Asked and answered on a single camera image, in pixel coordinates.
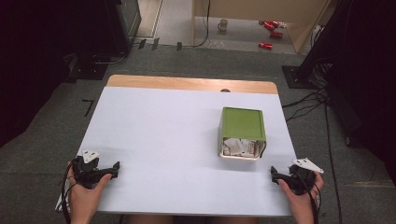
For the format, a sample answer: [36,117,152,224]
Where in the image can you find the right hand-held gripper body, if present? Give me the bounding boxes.
[286,157,325,196]

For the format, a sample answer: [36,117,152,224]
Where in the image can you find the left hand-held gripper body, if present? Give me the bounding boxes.
[73,149,106,190]

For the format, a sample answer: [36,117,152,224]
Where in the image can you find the green storage box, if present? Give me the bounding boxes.
[217,106,268,161]

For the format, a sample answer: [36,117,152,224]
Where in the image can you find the person's right hand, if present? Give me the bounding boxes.
[277,171,325,217]

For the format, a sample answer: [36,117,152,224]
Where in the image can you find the person's left hand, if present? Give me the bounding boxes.
[66,161,113,217]

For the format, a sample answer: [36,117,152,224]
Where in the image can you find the pile of white packets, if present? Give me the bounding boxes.
[221,137,262,159]

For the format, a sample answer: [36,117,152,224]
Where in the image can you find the white table mat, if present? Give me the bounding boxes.
[76,86,297,217]

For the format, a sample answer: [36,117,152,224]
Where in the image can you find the black stand base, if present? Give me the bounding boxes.
[64,53,109,84]
[281,64,316,90]

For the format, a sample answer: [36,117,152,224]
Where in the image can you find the wooden shelf unit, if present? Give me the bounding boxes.
[191,0,332,54]

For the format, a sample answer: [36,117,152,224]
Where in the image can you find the right hand-held gripper cable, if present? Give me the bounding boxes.
[292,171,322,224]

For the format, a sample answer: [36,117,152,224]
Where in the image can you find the hand-held gripper cable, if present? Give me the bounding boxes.
[60,156,82,224]
[292,171,322,224]

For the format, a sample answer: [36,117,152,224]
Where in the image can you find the left hand-held gripper cable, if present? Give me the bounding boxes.
[60,156,82,224]

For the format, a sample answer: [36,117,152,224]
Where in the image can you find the black floor cables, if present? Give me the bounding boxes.
[281,55,344,224]

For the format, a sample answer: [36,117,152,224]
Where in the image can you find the black hanging cable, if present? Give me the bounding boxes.
[181,0,211,49]

